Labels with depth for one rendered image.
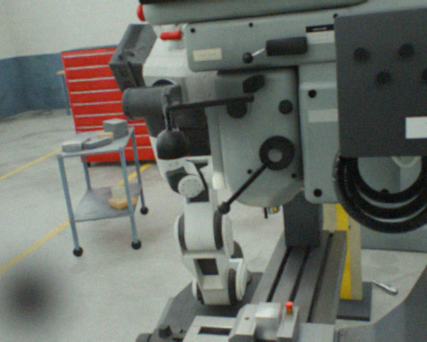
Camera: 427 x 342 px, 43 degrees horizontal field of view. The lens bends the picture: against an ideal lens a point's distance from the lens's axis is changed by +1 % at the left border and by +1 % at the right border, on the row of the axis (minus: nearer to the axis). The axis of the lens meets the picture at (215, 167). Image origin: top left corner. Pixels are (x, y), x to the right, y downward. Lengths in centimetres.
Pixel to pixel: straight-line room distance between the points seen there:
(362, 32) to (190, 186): 98
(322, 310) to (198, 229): 57
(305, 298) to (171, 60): 80
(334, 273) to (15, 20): 1148
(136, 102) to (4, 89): 1081
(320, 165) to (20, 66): 1187
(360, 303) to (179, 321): 139
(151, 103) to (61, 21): 1057
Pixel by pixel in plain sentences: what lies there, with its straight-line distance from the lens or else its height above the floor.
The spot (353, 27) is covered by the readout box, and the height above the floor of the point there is 171.
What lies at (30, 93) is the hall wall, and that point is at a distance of 1278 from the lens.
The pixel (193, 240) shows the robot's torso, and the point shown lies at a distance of 190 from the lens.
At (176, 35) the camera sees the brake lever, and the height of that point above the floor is 170.
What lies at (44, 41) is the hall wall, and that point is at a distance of 1237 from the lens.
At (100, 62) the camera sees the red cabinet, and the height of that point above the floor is 130.
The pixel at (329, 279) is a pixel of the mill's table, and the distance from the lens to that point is 169.
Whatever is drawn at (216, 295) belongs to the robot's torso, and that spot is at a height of 69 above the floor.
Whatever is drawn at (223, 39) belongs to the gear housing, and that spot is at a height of 169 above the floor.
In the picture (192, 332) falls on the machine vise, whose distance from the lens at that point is 137.
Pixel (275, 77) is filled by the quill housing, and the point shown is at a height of 161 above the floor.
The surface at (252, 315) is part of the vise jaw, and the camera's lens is 132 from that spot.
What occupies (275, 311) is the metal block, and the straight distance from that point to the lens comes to 128.
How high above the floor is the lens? 175
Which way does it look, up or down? 16 degrees down
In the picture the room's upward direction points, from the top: 6 degrees counter-clockwise
